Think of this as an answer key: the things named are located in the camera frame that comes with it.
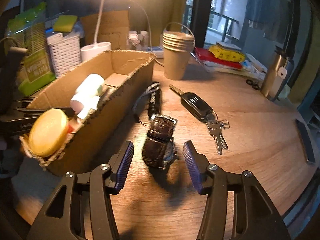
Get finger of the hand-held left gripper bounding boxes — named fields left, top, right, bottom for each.
left=0, top=106, right=75, bottom=137
left=18, top=96, right=38, bottom=105

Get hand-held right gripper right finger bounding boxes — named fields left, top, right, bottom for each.
left=183, top=140, right=292, bottom=240

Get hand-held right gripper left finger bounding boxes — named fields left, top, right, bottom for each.
left=29, top=140, right=134, bottom=240

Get yellow-lid round jar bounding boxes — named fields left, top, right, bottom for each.
left=28, top=108, right=75, bottom=158

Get cardboard box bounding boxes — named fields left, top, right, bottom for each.
left=19, top=49, right=156, bottom=175

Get brown leather strap wristwatch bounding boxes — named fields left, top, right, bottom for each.
left=142, top=114, right=178, bottom=169

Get black car key with keys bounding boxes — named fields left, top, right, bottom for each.
left=169, top=84, right=230, bottom=155

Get white pill bottle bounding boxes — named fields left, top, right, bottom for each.
left=75, top=74, right=105, bottom=97

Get black flashlight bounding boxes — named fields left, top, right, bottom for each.
left=134, top=81, right=163, bottom=124

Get green bag of paper cups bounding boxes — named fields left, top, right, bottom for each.
left=5, top=2, right=57, bottom=97

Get white plastic woven basket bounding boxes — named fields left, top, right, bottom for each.
left=47, top=32, right=82, bottom=78

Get white tissue pack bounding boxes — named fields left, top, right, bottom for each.
left=47, top=32, right=64, bottom=43

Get yellow-green sponge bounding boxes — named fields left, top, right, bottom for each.
left=54, top=15, right=78, bottom=33

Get white desk lamp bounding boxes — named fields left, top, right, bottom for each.
left=69, top=0, right=148, bottom=62

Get black scissors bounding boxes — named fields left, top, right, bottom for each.
left=246, top=79, right=261, bottom=90

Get stack of brown paper cups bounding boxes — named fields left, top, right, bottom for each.
left=162, top=31, right=195, bottom=80

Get red flat packet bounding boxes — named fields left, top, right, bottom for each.
left=194, top=47, right=243, bottom=70

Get brown cardboard lamp packaging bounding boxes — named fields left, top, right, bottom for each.
left=79, top=10, right=130, bottom=50

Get yellow packet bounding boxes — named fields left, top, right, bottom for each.
left=209, top=44, right=247, bottom=63

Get white power strip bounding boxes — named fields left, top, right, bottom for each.
left=146, top=46, right=165, bottom=58

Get white paper packets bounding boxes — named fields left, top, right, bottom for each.
left=241, top=54, right=268, bottom=79

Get steel thermos bottle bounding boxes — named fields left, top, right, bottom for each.
left=260, top=45, right=290, bottom=102

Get small clear sticker packets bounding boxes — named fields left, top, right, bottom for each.
left=128, top=30, right=148, bottom=48

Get white flat packet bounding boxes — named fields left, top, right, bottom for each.
left=216, top=41, right=242, bottom=52

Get metal balcony railing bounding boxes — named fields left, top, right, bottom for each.
left=210, top=11, right=240, bottom=45

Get hanging dark clothes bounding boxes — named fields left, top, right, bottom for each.
left=247, top=0, right=298, bottom=40

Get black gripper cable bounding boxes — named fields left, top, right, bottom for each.
left=0, top=37, right=20, bottom=50

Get white lamp cable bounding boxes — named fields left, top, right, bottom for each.
left=127, top=1, right=153, bottom=48

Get white charger cable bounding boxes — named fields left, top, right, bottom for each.
left=155, top=22, right=195, bottom=66

